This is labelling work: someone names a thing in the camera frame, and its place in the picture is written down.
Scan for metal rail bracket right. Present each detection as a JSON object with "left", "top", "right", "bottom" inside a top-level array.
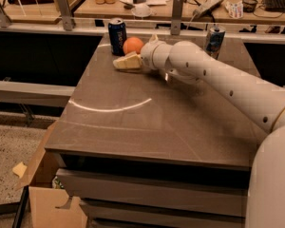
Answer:
[{"left": 170, "top": 0, "right": 183, "bottom": 35}]

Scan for metal rail bracket middle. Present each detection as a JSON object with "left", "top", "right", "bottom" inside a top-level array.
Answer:
[{"left": 57, "top": 0, "right": 75, "bottom": 31}]

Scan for white bowl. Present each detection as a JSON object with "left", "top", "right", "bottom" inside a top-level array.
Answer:
[{"left": 131, "top": 4, "right": 153, "bottom": 18}]

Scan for cardboard box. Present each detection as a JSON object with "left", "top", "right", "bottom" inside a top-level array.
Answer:
[{"left": 16, "top": 121, "right": 88, "bottom": 228}]

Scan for blue pepsi can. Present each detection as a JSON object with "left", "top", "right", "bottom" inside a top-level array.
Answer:
[{"left": 108, "top": 17, "right": 126, "bottom": 56}]

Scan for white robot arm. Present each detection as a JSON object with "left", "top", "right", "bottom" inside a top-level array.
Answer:
[{"left": 113, "top": 36, "right": 285, "bottom": 228}]

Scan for white striped cup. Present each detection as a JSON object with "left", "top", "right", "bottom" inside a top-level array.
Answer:
[{"left": 226, "top": 2, "right": 243, "bottom": 19}]

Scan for grey drawer cabinet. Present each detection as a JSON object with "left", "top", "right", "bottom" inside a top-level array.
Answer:
[{"left": 46, "top": 38, "right": 268, "bottom": 228}]

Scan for silver blue energy drink can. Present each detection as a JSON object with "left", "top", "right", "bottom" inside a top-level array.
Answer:
[{"left": 204, "top": 25, "right": 225, "bottom": 59}]

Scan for black mesh cup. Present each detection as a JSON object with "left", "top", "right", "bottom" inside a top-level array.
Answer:
[{"left": 242, "top": 0, "right": 257, "bottom": 13}]

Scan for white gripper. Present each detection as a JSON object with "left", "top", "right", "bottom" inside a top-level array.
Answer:
[{"left": 113, "top": 34, "right": 172, "bottom": 70}]

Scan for white power strip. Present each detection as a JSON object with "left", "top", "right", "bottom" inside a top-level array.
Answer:
[{"left": 193, "top": 0, "right": 224, "bottom": 19}]

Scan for orange fruit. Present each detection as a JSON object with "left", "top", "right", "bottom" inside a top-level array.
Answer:
[{"left": 123, "top": 37, "right": 144, "bottom": 54}]

